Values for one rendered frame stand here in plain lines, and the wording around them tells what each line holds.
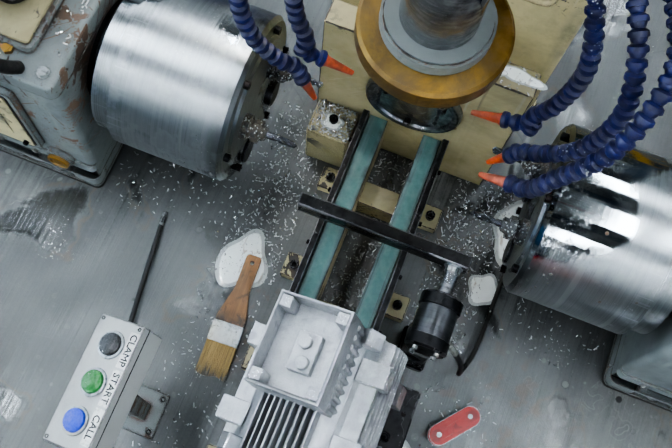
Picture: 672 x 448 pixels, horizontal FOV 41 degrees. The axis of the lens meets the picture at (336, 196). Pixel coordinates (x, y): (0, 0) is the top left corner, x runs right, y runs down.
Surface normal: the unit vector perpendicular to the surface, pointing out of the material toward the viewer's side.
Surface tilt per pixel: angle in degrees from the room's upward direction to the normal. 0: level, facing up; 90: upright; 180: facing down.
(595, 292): 62
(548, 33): 90
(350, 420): 18
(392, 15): 0
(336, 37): 90
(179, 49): 10
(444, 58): 0
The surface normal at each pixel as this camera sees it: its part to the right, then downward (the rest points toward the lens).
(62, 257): 0.06, -0.33
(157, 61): -0.07, 0.00
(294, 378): -0.23, -0.43
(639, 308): -0.28, 0.57
